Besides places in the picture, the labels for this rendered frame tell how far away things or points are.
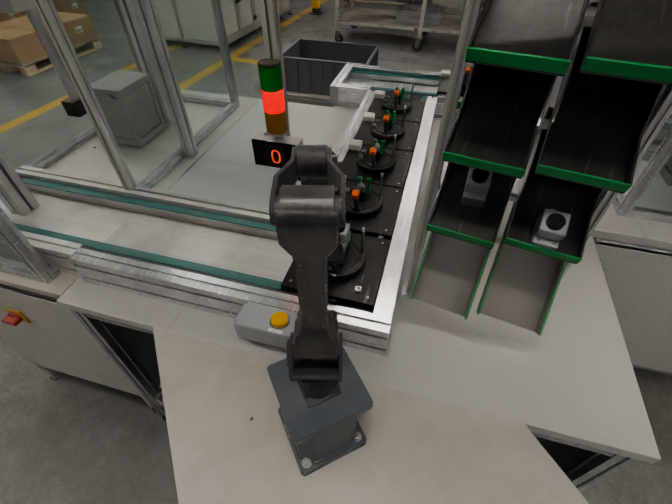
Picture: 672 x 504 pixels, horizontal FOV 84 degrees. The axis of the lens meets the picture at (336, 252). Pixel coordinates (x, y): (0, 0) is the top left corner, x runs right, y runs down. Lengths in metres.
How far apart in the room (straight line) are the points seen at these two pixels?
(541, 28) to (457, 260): 0.47
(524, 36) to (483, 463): 0.77
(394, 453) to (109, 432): 1.44
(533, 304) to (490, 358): 0.18
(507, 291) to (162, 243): 0.96
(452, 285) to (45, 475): 1.77
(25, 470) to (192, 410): 1.28
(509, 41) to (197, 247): 0.92
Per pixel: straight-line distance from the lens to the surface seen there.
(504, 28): 0.67
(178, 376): 1.00
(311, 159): 0.46
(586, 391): 1.08
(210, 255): 1.14
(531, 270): 0.93
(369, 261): 1.00
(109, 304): 1.21
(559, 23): 0.69
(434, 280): 0.90
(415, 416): 0.91
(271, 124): 0.93
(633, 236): 1.57
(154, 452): 1.92
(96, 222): 1.42
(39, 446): 2.17
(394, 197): 1.22
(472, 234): 0.78
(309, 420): 0.67
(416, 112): 1.78
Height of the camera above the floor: 1.69
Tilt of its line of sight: 45 degrees down
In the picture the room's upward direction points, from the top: straight up
